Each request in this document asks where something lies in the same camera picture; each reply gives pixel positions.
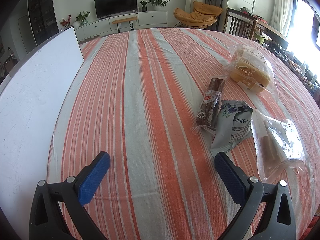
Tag bagged bread loaf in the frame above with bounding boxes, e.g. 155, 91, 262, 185
223, 44, 279, 100

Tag small dark potted plant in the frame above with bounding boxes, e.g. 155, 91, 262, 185
140, 0, 148, 12

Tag black flat television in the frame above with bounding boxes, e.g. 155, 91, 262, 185
94, 0, 137, 18

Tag grey white snack pouch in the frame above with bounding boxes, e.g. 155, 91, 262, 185
210, 100, 253, 158

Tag brown red date snack bar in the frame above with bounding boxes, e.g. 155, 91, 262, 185
191, 75, 227, 135

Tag red flower vase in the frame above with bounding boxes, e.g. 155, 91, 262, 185
60, 14, 71, 29

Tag small wooden bench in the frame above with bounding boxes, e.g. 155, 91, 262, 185
112, 16, 138, 33

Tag orange lounge chair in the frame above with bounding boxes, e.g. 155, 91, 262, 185
174, 1, 223, 29

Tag clear bag brown hawthorn slices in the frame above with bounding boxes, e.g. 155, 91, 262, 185
251, 109, 310, 184

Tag white window curtain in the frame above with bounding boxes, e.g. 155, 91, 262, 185
270, 0, 293, 36

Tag dark wooden chair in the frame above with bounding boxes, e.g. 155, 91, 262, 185
223, 8, 258, 40

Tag white tv cabinet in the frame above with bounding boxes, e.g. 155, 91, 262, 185
75, 11, 168, 41

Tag cluttered wooden side table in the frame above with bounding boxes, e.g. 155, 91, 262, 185
240, 7, 319, 101

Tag striped orange white tablecloth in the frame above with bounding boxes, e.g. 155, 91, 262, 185
46, 27, 320, 240

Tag green plant white vase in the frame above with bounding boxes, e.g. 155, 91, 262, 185
72, 11, 90, 28

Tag dark glass display cabinet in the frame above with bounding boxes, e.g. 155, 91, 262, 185
27, 0, 59, 46

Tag white cardboard box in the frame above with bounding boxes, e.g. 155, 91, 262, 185
1, 28, 84, 239

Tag large green potted plant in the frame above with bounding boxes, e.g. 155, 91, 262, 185
148, 0, 170, 11

